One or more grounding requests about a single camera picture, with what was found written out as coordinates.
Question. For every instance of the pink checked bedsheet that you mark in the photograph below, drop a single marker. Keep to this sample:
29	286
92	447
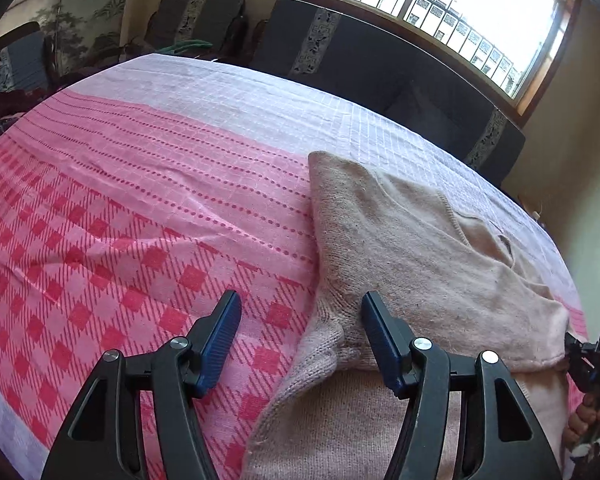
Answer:
145	210

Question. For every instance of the person's right hand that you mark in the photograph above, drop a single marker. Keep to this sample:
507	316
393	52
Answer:
582	420

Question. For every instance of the dark clothes pile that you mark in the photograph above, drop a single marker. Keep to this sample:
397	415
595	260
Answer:
7	102

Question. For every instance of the dark wooden chair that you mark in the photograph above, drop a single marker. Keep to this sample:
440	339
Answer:
15	55

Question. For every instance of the dark sofa with patterned stripes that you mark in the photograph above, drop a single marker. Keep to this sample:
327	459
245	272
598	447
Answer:
375	70

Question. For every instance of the dark armchair with patterned stripe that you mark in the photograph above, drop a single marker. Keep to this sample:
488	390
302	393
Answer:
180	22

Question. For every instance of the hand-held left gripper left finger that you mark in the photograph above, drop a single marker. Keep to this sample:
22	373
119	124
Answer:
223	332

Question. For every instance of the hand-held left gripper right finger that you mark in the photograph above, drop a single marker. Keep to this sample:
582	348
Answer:
380	336

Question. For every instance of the painted folding screen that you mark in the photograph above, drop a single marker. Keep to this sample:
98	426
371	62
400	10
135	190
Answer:
87	20

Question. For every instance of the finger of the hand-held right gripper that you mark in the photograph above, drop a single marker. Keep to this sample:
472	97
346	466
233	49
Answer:
579	360

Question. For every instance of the pink knitted sweater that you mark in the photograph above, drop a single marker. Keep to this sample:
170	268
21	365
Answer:
420	265

